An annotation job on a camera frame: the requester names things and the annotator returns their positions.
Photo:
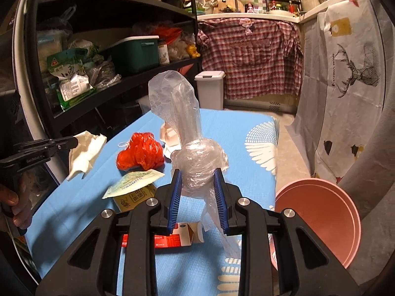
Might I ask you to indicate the green storage box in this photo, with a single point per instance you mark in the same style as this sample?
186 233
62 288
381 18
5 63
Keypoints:
132 55

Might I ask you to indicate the black spice rack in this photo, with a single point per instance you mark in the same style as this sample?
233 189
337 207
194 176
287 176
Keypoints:
282 3

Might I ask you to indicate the green white sachet packet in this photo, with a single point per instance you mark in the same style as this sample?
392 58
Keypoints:
132 182

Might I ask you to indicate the white trash bin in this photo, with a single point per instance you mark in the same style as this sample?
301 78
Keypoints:
209 89

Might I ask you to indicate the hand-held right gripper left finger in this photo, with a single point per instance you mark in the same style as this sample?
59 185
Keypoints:
174 203

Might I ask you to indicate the black shelf rack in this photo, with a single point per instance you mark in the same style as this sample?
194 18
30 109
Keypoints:
123 9

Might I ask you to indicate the clear plastic bag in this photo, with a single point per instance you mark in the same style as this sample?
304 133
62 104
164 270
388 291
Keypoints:
185 104

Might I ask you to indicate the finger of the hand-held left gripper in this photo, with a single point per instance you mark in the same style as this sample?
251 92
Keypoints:
60 151
55 141

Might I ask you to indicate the white tissue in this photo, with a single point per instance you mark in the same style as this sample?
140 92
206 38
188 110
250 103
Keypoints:
86 154

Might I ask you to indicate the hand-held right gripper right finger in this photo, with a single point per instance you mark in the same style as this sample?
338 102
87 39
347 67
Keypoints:
219 203

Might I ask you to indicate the red plastic bag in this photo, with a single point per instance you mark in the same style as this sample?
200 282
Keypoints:
139 154

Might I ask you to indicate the yellow snack packet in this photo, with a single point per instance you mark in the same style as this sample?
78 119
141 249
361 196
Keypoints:
135 199

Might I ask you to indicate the red white carton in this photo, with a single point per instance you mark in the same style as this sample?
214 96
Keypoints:
182 232

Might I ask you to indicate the blue printed tablecloth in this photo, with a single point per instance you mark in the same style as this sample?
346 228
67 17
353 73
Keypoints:
240 148

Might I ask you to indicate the glass jar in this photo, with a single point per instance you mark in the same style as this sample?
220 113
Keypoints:
163 54

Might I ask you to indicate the green white food bag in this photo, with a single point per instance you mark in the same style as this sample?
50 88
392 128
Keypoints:
64 63

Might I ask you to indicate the yellow toy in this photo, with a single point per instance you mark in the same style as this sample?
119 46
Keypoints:
192 51

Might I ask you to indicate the red plaid shirt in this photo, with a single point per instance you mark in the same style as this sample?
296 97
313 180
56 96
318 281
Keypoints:
256 55

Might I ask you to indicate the silver foil bag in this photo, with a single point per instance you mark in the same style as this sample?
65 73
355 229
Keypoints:
105 74

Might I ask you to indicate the person's left hand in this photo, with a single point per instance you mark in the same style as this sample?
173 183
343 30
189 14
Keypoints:
17 203

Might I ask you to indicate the white plastic sack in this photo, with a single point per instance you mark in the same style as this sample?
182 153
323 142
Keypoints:
143 104

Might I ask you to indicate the green label packet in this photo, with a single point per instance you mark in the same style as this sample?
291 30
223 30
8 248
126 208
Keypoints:
74 91

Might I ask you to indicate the pink plastic basin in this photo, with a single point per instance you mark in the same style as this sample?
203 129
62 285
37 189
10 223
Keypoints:
317 215

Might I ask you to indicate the white deer print curtain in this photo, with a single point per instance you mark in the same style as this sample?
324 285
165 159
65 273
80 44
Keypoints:
345 111

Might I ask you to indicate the orange plastic bag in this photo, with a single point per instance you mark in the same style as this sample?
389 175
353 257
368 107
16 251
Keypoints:
168 34

